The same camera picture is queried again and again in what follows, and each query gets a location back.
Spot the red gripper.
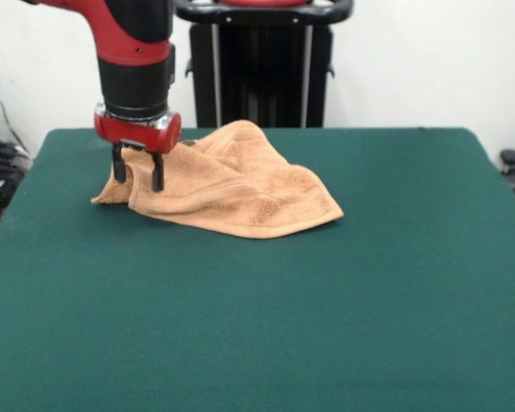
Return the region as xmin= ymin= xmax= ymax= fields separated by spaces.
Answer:
xmin=93 ymin=100 xmax=183 ymax=193

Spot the tan terry towel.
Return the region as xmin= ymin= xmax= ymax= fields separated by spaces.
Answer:
xmin=89 ymin=118 xmax=345 ymax=240

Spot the dark green table cloth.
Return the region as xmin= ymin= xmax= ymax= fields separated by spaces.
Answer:
xmin=0 ymin=127 xmax=515 ymax=412

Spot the black cable bundle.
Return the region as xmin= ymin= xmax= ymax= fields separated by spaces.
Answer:
xmin=0 ymin=140 xmax=33 ymax=190

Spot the grey cable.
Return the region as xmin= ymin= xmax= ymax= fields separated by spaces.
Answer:
xmin=0 ymin=79 xmax=29 ymax=154

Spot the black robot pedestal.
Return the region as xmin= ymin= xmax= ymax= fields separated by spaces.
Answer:
xmin=173 ymin=0 xmax=355 ymax=129

